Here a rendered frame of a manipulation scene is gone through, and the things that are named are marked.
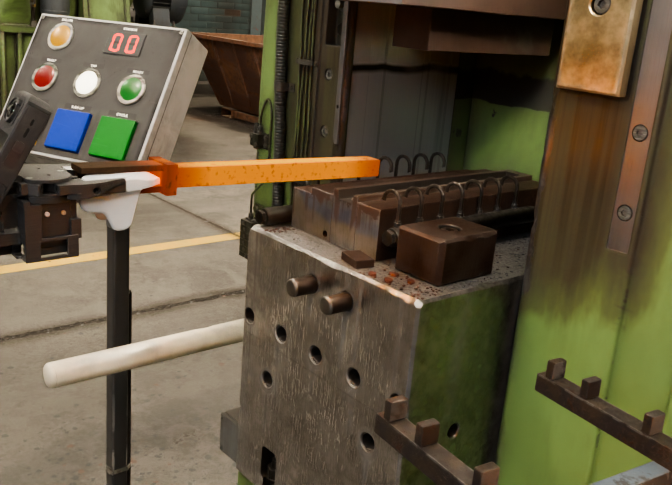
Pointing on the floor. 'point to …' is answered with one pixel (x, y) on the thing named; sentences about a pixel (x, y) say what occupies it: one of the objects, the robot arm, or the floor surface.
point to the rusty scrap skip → (234, 72)
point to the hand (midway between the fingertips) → (144, 172)
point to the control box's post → (117, 300)
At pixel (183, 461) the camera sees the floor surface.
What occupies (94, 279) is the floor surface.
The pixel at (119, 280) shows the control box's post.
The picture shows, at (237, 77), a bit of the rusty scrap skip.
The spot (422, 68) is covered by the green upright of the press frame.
